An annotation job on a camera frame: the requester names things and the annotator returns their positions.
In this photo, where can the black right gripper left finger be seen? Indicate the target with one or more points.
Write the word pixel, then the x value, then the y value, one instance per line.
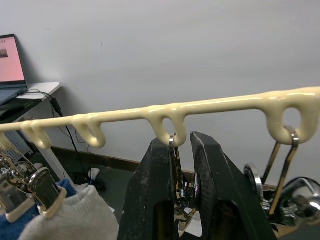
pixel 145 195

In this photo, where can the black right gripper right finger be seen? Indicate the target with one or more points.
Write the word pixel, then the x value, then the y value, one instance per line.
pixel 220 190

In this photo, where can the chrome metal hanger clip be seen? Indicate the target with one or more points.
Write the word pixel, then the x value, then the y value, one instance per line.
pixel 45 187
pixel 183 192
pixel 15 190
pixel 294 138

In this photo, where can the cream plastic clip hanger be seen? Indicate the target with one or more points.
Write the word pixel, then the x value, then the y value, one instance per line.
pixel 225 102

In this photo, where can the light grey sock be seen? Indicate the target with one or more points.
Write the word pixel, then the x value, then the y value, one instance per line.
pixel 80 217

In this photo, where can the grey perforated metal panel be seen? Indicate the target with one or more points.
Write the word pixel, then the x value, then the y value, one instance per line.
pixel 17 142

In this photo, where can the blue sock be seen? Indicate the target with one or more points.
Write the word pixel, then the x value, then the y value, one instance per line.
pixel 10 227

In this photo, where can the white desk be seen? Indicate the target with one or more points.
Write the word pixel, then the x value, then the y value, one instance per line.
pixel 42 87

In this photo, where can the black mouse pad green logo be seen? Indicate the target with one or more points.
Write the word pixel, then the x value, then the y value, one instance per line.
pixel 15 107

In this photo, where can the laptop with pink screen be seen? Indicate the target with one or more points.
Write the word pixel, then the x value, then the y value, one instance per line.
pixel 10 62

